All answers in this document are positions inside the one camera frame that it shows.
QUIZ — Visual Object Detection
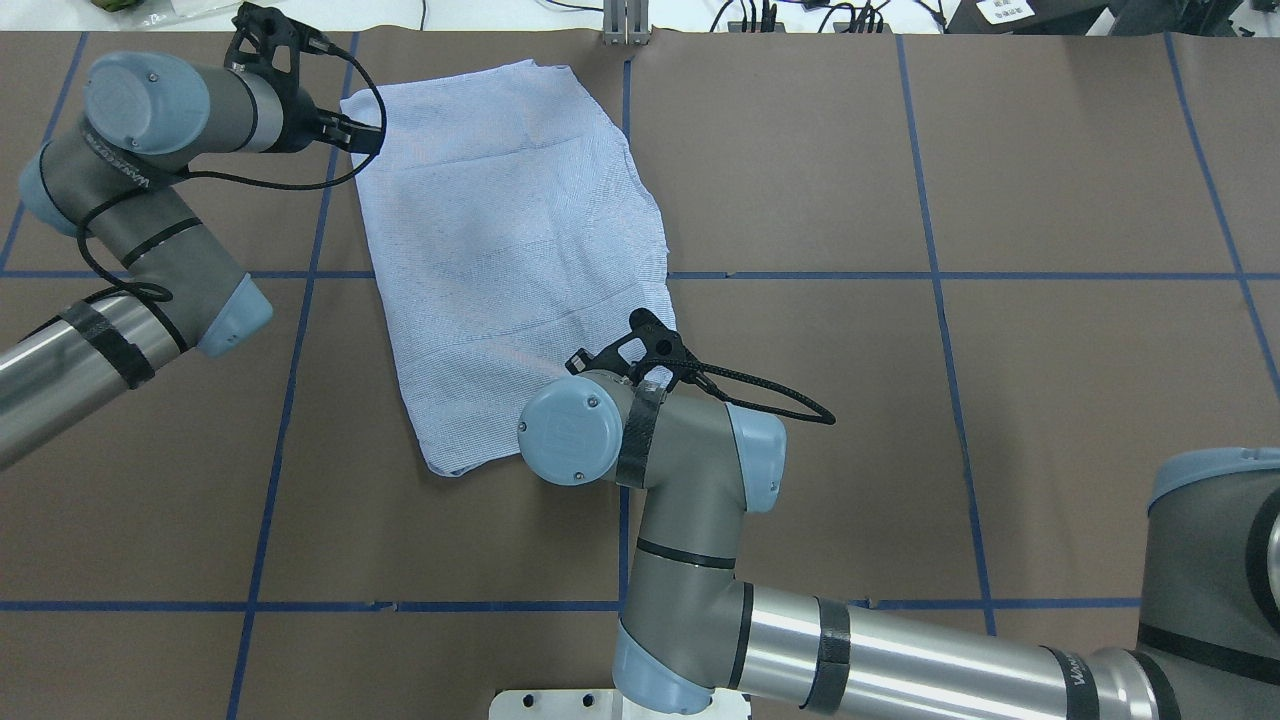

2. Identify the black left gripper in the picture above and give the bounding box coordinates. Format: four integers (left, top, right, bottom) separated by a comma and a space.
224, 3, 385, 155

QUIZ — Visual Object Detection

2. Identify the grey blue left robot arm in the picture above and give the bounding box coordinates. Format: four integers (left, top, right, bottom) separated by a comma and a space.
1, 3, 388, 468

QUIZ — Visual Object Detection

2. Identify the olive green folded pouch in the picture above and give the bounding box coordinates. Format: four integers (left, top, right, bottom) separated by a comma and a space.
90, 0, 145, 13

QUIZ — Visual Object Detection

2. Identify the light blue striped shirt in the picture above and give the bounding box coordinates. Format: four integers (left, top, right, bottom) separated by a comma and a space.
340, 60, 676, 477

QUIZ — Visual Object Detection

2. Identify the aluminium frame post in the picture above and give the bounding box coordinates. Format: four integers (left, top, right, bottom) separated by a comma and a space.
602, 0, 652, 46

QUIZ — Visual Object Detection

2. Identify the black box white label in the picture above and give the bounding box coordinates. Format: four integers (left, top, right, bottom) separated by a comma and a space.
943, 1, 1110, 36

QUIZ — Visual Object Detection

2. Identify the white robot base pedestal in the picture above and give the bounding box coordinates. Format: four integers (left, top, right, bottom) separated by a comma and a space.
488, 688, 753, 719

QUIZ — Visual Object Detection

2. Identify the clear plastic bag green print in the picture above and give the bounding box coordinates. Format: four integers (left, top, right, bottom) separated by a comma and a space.
124, 1, 243, 28

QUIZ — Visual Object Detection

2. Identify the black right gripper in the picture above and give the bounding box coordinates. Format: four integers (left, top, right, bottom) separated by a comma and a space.
564, 307, 701, 391

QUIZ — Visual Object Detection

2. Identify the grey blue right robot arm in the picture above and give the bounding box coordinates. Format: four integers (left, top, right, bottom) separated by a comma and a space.
517, 307, 1277, 719

